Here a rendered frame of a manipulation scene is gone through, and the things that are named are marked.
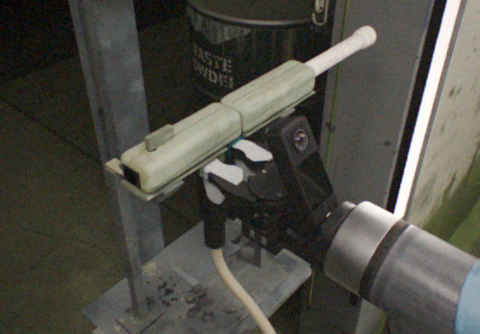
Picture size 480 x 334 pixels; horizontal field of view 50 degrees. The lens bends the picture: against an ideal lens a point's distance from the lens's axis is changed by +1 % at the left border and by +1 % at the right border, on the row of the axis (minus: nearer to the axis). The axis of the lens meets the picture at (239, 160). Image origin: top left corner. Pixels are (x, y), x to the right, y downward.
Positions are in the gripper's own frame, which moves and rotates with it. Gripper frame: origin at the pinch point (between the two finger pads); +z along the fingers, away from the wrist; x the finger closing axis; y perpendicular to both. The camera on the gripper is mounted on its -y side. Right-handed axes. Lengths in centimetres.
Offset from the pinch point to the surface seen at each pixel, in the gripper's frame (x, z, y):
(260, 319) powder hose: -1.5, -10.5, 25.1
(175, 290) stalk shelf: -3.6, 5.4, 30.4
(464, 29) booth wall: 67, -7, 6
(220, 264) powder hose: -1.2, -2.7, 19.4
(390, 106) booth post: 46.3, -3.6, 15.5
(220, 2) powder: 84, 76, 27
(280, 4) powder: 95, 60, 27
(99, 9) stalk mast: -2.1, 14.9, -14.2
